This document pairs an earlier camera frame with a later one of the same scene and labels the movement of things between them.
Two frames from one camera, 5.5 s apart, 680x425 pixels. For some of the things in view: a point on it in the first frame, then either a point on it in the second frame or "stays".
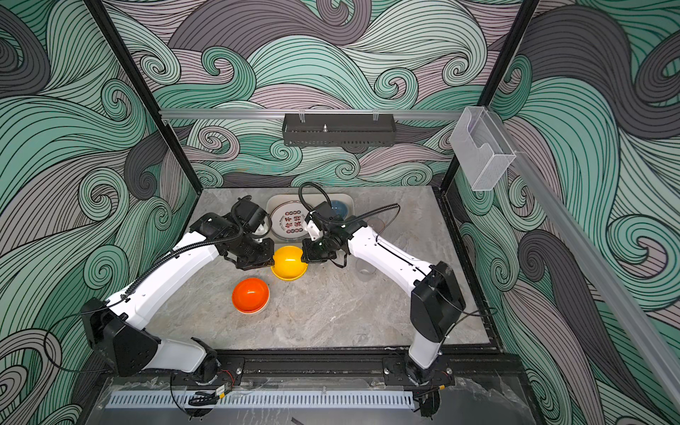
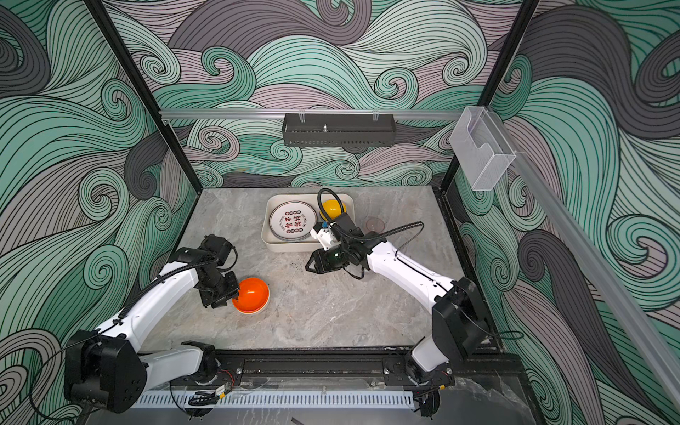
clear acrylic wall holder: [481, 149] stays
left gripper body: [255, 254] to [220, 289]
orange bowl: [251, 296] stays
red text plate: [287, 220] stays
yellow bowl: [288, 265] to [333, 209]
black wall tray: [339, 130] stays
